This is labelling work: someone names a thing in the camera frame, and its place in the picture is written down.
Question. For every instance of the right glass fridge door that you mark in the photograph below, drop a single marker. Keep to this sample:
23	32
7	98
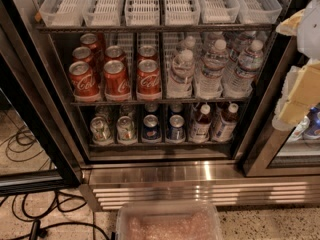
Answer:
270	153

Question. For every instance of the brown tea bottle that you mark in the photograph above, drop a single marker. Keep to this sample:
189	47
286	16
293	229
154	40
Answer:
200	124
226	123

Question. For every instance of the top shelf tray three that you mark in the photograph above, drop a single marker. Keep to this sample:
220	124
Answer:
142	12

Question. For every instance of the open fridge door left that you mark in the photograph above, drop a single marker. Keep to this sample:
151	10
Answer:
34	82

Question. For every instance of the top shelf tray five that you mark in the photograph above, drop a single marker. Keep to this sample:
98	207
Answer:
219	11

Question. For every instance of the right pepsi can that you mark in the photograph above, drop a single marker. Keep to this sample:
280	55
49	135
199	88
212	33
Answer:
176	131

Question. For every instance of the right brown tea bottle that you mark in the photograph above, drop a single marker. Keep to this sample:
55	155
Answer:
226	123

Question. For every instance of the left green soda can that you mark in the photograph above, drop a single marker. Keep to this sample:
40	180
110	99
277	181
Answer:
101	134

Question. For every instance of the rear left water bottle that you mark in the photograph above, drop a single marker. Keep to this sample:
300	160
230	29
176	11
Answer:
189	43

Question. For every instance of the water bottle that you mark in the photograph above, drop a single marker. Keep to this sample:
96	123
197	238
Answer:
237	81
189	43
180	75
210	71

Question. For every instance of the front right water bottle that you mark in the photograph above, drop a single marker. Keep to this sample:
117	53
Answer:
237	81

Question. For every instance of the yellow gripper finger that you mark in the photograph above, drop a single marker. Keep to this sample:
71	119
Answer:
300	92
289	26

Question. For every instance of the pepsi can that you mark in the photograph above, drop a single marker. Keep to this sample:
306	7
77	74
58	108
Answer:
176	131
151	129

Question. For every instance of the front left water bottle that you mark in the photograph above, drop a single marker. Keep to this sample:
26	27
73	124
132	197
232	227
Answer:
180	75

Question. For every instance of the top shelf tray six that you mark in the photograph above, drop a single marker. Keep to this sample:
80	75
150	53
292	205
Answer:
259	11

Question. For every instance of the front middle water bottle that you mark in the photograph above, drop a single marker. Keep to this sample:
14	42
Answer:
210	71

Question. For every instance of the steel fridge bottom grille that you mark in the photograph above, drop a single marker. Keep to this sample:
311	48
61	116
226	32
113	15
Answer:
108	187

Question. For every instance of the top shelf tray two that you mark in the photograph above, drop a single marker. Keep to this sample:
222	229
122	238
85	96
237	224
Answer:
101	13

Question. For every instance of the green soda can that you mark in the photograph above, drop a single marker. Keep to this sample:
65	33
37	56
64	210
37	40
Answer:
126	132
101	134

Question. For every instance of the clear plastic bin foreground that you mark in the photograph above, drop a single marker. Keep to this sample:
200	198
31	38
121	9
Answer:
168	220

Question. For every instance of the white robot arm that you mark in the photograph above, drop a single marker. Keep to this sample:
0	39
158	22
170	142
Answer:
308	32

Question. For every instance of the left brown tea bottle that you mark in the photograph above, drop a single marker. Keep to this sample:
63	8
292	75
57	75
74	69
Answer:
200	124

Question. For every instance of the top shelf tray four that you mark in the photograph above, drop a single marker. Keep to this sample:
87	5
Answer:
181	12

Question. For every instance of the left pepsi can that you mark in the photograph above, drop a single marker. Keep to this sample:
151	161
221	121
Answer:
151	129

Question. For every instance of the coke can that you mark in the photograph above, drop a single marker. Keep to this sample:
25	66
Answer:
147	52
91	41
115	52
117	86
85	54
86	89
148	80

